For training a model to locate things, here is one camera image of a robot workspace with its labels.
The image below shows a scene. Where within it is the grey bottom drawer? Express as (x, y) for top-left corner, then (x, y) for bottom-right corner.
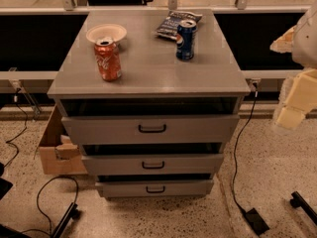
(95, 179), (214, 198)

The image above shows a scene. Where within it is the grey drawer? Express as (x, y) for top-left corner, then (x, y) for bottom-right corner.
(61, 115), (239, 145)
(82, 154), (224, 176)
(95, 179), (214, 198)

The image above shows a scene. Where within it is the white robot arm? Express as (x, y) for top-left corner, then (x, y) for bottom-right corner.
(269, 2), (317, 134)

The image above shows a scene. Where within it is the grey middle drawer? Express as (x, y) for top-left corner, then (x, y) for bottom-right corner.
(82, 154), (224, 176)

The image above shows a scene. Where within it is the grey drawer cabinet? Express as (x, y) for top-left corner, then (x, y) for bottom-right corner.
(47, 8), (252, 201)

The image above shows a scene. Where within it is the grey top drawer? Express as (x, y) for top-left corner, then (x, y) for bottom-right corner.
(61, 115), (239, 145)

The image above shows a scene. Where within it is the black stand leg right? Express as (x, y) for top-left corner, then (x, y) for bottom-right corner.
(290, 191), (317, 225)

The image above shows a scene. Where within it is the black stand leg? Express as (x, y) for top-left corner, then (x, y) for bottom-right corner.
(290, 191), (317, 225)
(51, 202), (80, 238)

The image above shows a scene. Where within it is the blue pepsi can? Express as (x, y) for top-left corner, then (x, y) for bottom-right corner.
(176, 20), (197, 60)

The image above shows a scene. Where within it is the black power adapter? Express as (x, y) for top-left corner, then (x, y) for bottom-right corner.
(244, 208), (269, 236)

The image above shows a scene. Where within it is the dark blue chip bag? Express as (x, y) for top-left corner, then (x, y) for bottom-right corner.
(156, 10), (202, 40)

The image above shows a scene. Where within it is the white paper bowl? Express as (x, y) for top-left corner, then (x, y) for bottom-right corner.
(86, 24), (127, 44)

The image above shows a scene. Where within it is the orange coca-cola can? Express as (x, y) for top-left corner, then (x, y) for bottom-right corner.
(94, 37), (121, 81)

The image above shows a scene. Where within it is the cardboard box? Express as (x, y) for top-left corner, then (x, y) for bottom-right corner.
(39, 107), (87, 175)

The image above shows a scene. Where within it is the black stand leg left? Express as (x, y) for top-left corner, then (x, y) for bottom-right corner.
(51, 202), (80, 238)

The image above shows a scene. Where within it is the black power cable right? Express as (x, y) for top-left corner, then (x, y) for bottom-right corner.
(230, 82), (260, 213)

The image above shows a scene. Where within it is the metal railing frame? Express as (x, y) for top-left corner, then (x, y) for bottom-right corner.
(0, 0), (317, 121)

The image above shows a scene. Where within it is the black cable left floor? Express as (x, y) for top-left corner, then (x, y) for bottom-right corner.
(21, 175), (80, 238)

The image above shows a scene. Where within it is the black cable left wall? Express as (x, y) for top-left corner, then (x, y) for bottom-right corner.
(2, 87), (30, 169)

